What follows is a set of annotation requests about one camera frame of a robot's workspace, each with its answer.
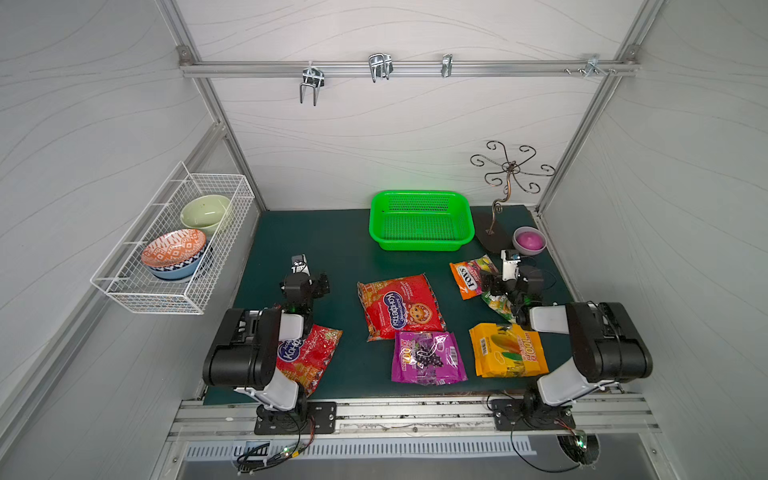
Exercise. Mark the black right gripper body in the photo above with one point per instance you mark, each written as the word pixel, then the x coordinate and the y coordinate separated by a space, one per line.
pixel 495 285

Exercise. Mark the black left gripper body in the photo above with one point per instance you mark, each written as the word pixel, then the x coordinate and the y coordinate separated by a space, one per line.
pixel 321 285

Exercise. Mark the orange Fox's candy bag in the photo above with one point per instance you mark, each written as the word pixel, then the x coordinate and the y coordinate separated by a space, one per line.
pixel 468 275

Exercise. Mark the red Konfety candy bag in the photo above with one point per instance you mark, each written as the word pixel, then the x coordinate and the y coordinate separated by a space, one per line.
pixel 306 360

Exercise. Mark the red cookie candy bag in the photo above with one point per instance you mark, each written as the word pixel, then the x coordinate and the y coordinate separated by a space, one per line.
pixel 406 304

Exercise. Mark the green plastic basket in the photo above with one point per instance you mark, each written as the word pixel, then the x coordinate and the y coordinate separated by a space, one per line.
pixel 417 220

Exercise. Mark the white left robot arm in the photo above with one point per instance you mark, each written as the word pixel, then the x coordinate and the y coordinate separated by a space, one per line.
pixel 244 352

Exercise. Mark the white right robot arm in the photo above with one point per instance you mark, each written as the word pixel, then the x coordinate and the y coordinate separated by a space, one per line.
pixel 606 347

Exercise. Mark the green Fox's candy bag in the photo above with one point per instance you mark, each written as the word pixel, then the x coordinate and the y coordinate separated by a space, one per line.
pixel 501 306

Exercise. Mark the grey bowl purple inside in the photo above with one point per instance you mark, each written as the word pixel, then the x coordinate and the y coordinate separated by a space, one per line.
pixel 529 241

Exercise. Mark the yellow corn candy bag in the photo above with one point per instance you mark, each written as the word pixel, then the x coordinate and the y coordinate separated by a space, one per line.
pixel 507 351

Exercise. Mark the blue bowl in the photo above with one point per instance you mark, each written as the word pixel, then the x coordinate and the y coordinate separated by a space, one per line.
pixel 178 271

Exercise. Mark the black metal jewelry stand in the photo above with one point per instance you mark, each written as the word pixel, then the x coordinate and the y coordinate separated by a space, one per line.
pixel 505 173

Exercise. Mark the light green bowl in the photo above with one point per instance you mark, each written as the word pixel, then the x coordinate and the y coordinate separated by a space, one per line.
pixel 206 213

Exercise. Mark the purple grape candy bag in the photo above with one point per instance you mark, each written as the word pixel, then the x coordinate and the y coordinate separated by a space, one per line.
pixel 427 358

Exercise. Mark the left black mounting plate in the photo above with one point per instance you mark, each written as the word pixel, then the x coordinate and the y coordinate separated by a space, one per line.
pixel 297 418

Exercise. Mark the black mounting plate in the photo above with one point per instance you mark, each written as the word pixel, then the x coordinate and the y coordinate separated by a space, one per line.
pixel 531 414
pixel 297 418

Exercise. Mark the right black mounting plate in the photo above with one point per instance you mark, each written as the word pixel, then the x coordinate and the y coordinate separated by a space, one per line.
pixel 531 414

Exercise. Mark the orange patterned bowl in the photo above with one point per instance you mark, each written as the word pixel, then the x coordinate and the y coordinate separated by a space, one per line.
pixel 173 248

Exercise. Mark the round black floor port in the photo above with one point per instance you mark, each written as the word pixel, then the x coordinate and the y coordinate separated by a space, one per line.
pixel 583 450

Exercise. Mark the white vented strip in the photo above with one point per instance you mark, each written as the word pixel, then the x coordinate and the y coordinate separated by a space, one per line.
pixel 368 448

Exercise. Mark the double prong metal hook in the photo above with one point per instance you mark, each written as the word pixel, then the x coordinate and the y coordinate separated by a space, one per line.
pixel 313 79

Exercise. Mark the right metal peg hook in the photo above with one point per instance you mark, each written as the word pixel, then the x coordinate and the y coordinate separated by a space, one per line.
pixel 591 68

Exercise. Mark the looped metal hook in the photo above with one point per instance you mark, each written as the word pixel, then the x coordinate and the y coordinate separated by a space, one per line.
pixel 380 66

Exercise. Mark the small metal hook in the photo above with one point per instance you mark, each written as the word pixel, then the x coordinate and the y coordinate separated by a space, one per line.
pixel 446 65

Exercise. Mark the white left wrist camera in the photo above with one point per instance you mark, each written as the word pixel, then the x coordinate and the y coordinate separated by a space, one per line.
pixel 299 265

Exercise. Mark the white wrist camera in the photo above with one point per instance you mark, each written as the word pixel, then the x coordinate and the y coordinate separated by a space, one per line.
pixel 299 265
pixel 510 264

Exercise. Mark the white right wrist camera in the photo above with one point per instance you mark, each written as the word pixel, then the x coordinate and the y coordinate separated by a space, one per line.
pixel 510 264

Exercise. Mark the white wire wall basket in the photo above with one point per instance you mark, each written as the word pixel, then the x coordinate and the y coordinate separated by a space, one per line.
pixel 124 278

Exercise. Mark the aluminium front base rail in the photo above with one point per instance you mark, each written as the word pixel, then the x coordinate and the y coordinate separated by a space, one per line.
pixel 483 415

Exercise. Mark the aluminium wall rail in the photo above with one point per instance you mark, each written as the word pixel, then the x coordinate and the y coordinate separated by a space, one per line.
pixel 431 68

